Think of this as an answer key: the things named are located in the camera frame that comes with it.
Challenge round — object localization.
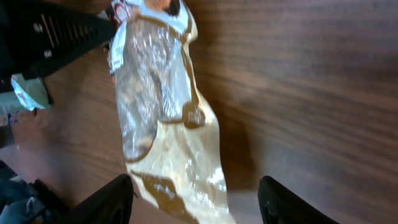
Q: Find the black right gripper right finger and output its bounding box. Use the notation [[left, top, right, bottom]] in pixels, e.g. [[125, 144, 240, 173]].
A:
[[257, 175, 338, 224]]

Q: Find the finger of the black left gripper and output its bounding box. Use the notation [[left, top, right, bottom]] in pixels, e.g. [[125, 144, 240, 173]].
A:
[[9, 6, 116, 80]]

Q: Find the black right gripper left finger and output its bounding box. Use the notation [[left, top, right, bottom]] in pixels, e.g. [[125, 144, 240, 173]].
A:
[[58, 174, 134, 224]]

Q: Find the green lid white jar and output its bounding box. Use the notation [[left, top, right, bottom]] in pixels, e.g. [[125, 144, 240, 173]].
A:
[[1, 110, 36, 148]]

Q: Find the beige snack pouch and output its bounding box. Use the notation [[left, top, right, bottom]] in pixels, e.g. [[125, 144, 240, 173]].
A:
[[108, 0, 234, 223]]

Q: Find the light green wipes packet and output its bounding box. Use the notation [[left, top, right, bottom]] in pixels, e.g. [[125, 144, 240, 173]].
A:
[[1, 73, 51, 115]]

